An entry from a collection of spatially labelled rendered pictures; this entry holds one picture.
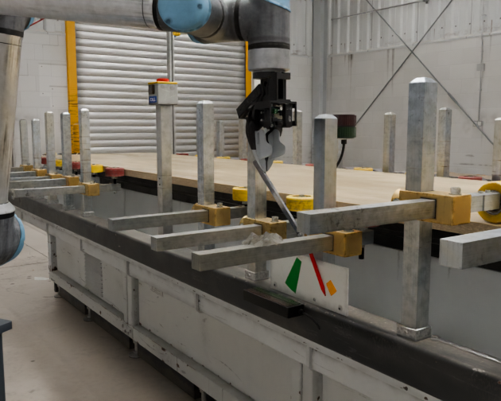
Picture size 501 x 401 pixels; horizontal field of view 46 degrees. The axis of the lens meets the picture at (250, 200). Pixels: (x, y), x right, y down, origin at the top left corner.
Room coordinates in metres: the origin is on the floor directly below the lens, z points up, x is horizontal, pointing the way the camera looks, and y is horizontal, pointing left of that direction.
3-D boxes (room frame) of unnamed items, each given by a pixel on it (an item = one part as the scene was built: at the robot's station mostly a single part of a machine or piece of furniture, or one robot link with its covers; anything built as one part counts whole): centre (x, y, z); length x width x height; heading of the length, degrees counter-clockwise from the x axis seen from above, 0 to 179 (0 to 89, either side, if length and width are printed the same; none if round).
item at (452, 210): (1.02, -0.31, 0.95); 0.14 x 0.06 x 0.05; 35
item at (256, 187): (1.45, -0.02, 0.93); 0.04 x 0.04 x 0.48; 35
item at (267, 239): (1.10, -0.03, 0.87); 0.09 x 0.07 x 0.02; 125
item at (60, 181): (2.60, 0.89, 0.83); 0.44 x 0.03 x 0.04; 125
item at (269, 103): (1.27, -0.04, 1.14); 0.09 x 0.08 x 0.12; 35
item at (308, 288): (1.25, -0.12, 0.75); 0.26 x 0.01 x 0.10; 35
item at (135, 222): (1.57, 0.17, 0.84); 0.44 x 0.03 x 0.04; 125
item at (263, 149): (1.27, -0.03, 1.03); 0.06 x 0.03 x 0.09; 35
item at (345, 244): (1.23, -0.17, 0.85); 0.14 x 0.06 x 0.05; 35
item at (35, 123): (3.09, 1.13, 0.88); 0.04 x 0.04 x 0.48; 35
